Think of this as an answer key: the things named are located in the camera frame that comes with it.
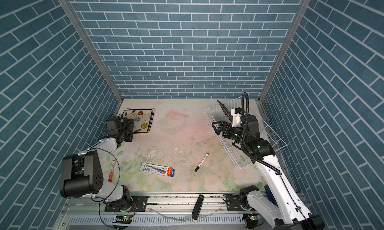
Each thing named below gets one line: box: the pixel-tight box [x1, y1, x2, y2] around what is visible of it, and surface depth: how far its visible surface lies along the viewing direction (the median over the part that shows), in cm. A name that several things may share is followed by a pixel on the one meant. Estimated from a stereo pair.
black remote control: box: [191, 194, 205, 220], surface depth 74 cm
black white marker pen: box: [194, 152, 209, 173], surface depth 88 cm
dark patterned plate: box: [122, 108, 155, 134], surface depth 107 cm
